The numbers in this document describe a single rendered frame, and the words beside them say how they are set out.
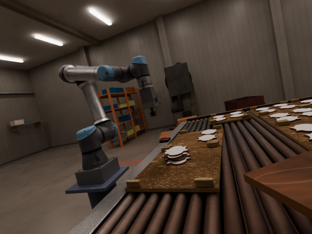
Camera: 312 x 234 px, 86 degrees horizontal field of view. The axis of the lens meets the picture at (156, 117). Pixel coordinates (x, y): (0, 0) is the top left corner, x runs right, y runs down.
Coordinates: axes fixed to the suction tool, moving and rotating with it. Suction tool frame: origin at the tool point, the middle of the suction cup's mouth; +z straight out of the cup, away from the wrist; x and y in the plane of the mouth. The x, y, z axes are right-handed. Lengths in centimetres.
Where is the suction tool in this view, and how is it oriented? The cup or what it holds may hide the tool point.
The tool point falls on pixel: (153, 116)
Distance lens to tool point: 89.8
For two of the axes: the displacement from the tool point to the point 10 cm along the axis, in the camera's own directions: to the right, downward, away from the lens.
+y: 2.3, -1.2, 9.7
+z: 2.6, 9.6, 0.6
